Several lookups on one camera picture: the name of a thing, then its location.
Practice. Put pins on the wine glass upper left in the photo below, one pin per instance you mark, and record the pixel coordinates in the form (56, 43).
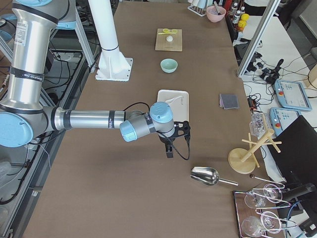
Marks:
(254, 200)

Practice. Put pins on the upper teach pendant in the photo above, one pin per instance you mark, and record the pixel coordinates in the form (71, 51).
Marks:
(292, 95)

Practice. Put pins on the wine glass lower left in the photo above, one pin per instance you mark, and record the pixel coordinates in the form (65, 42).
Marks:
(252, 227)

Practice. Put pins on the yellow lemon toy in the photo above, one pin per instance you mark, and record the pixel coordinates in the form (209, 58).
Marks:
(243, 21)

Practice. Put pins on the white dish rack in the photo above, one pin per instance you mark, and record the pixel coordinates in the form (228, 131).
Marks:
(198, 7)

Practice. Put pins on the lower teach pendant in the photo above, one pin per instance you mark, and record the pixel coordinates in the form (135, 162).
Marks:
(281, 118)

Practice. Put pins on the pink bowl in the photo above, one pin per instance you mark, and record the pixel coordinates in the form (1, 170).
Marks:
(212, 14)

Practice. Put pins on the wine glass lower right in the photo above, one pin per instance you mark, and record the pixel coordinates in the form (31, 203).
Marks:
(270, 222)

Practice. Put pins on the dark utensil in pink bowl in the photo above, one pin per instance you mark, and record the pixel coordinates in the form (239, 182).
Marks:
(217, 8)

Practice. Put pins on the black monitor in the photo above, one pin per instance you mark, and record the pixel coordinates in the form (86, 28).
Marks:
(297, 161)

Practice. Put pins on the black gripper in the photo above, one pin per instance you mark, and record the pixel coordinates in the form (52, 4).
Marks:
(165, 141)

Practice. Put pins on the metal scoop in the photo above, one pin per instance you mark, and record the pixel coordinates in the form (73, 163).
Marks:
(209, 176)

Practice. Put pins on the green ceramic bowl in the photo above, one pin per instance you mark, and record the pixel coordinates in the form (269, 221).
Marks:
(169, 65)

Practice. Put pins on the wine glass upper right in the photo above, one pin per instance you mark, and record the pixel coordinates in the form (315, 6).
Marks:
(272, 193)

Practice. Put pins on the bamboo cutting board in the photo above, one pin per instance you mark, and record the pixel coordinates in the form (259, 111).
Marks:
(163, 45)

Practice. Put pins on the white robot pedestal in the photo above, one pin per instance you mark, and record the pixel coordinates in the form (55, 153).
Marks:
(113, 65)

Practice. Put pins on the aluminium frame post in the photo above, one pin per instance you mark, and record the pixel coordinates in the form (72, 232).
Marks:
(263, 23)

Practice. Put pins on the grey folded cloth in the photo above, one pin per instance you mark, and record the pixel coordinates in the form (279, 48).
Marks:
(228, 101)

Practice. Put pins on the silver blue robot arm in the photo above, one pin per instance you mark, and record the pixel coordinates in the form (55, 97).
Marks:
(22, 117)

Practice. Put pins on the teach pendant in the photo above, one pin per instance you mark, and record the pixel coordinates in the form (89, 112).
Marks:
(292, 95)
(281, 118)

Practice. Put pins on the clear glass jar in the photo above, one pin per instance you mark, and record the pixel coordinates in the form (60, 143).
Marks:
(259, 124)

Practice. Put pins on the wooden mug tree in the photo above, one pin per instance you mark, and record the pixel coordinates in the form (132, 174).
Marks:
(244, 161)

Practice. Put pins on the white rectangular tray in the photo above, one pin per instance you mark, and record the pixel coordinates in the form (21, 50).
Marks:
(180, 108)

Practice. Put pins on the wine glass rack tray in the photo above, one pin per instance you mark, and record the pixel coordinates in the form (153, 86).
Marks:
(243, 211)

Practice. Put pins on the white ceramic spoon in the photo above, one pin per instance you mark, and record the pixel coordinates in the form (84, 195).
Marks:
(169, 101)

